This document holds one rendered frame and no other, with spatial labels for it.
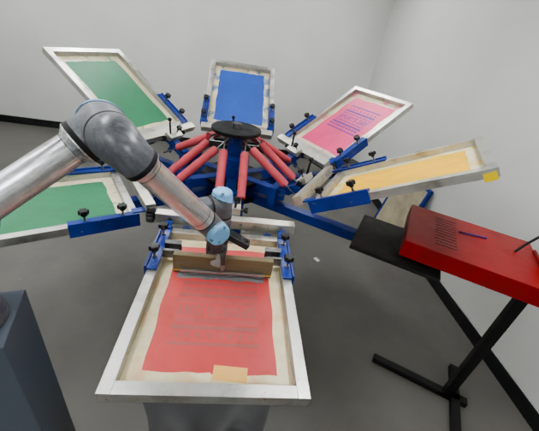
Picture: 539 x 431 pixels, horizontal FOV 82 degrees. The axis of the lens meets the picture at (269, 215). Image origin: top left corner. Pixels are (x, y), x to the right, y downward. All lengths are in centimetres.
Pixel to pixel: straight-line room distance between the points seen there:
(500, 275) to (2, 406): 178
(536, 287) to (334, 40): 437
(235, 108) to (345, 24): 293
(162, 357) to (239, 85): 244
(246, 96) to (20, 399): 254
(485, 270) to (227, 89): 236
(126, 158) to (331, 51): 477
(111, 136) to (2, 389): 65
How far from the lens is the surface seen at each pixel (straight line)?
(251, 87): 305
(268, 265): 130
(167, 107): 267
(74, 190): 202
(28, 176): 91
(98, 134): 79
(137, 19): 542
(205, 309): 122
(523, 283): 174
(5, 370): 98
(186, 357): 110
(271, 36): 521
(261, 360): 110
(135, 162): 77
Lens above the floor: 187
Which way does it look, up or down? 31 degrees down
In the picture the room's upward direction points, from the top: 10 degrees clockwise
